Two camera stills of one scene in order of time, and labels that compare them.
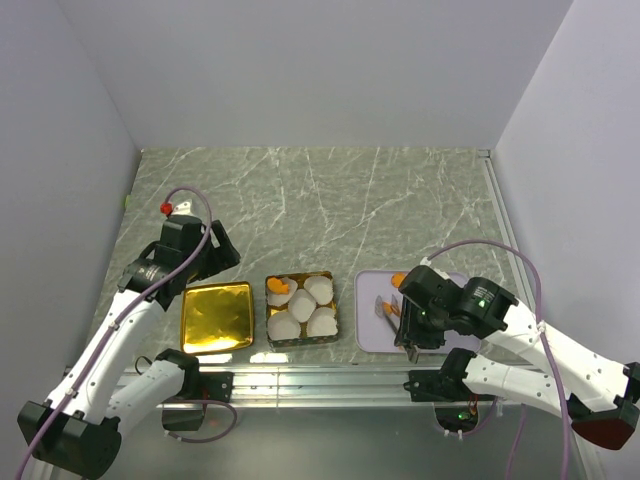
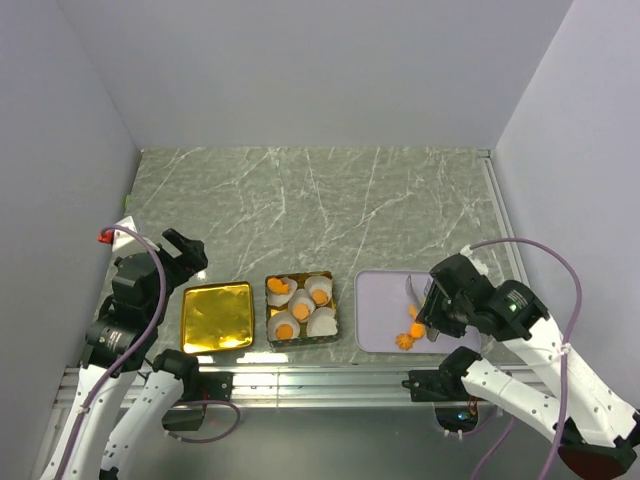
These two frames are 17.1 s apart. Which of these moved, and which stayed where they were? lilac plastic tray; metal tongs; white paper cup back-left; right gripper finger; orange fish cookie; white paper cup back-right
Moved: right gripper finger; metal tongs
Stayed: white paper cup back-right; lilac plastic tray; white paper cup back-left; orange fish cookie
